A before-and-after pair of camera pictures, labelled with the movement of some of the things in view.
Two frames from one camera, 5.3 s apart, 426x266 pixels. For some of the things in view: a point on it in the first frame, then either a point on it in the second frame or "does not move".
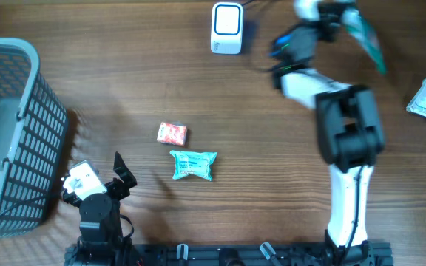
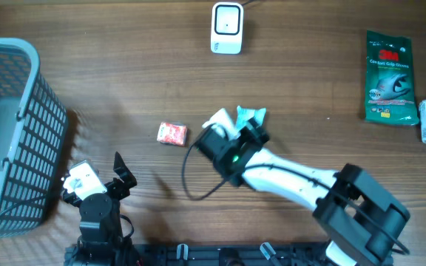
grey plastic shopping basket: (21, 129) does not move
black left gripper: (121, 190) does not move
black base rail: (234, 254) does not move
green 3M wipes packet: (362, 31) -> (389, 79)
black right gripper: (328, 23) -> (248, 132)
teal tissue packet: (193, 163) -> (243, 114)
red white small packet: (172, 134) does not move
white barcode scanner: (227, 28) does not move
